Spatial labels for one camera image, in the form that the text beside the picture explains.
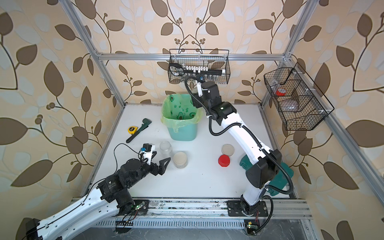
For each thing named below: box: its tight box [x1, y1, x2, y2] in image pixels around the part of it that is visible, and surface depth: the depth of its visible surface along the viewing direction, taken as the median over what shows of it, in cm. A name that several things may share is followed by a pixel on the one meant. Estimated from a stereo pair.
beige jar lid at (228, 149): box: [221, 143, 235, 157], surface depth 98 cm
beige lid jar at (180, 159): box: [173, 151, 188, 169], surface depth 89 cm
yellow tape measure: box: [127, 126, 138, 135], surface depth 106 cm
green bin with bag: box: [161, 94, 203, 142], surface depth 93 cm
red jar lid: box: [218, 154, 231, 167], surface depth 91 cm
